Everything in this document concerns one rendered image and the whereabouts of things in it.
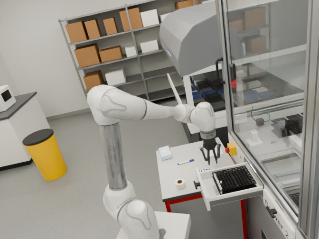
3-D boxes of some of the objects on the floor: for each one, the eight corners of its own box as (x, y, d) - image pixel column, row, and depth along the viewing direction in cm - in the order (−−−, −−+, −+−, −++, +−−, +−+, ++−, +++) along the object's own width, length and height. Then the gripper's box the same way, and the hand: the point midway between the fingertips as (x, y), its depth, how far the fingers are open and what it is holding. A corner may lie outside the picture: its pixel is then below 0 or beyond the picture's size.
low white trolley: (180, 268, 205) (162, 198, 172) (171, 211, 261) (155, 151, 228) (250, 253, 204) (245, 180, 172) (225, 199, 260) (218, 136, 228)
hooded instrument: (201, 198, 267) (171, 24, 191) (176, 123, 435) (154, 14, 359) (313, 174, 266) (327, -11, 190) (245, 108, 434) (238, -5, 358)
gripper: (197, 142, 145) (203, 174, 156) (222, 136, 145) (227, 169, 155) (194, 136, 152) (200, 167, 162) (219, 130, 152) (223, 162, 162)
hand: (212, 163), depth 157 cm, fingers closed
